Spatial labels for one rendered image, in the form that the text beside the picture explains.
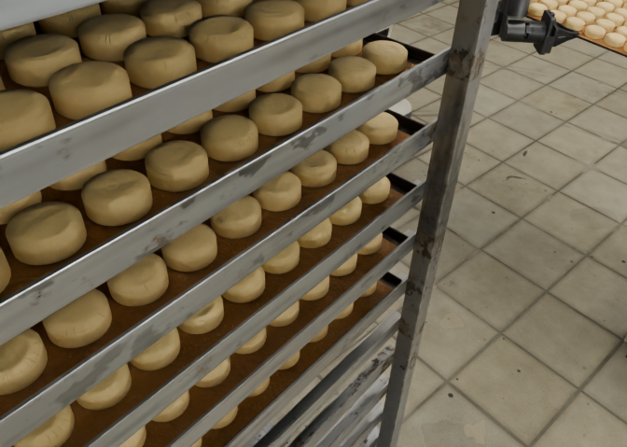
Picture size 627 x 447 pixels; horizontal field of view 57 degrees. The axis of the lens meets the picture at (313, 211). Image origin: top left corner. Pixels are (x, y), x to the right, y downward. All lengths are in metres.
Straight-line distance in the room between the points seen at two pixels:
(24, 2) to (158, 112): 0.10
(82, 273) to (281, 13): 0.25
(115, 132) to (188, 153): 0.13
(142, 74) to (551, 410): 1.78
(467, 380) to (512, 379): 0.15
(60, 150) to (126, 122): 0.04
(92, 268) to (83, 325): 0.09
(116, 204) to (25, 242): 0.06
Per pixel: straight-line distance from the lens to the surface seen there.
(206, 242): 0.53
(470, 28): 0.65
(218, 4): 0.53
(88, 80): 0.41
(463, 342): 2.10
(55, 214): 0.45
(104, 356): 0.47
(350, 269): 0.77
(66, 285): 0.40
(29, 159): 0.35
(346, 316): 0.85
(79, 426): 0.57
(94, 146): 0.36
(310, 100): 0.56
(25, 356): 0.48
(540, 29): 1.71
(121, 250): 0.41
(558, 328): 2.26
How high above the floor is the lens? 1.60
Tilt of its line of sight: 40 degrees down
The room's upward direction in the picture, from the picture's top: 2 degrees clockwise
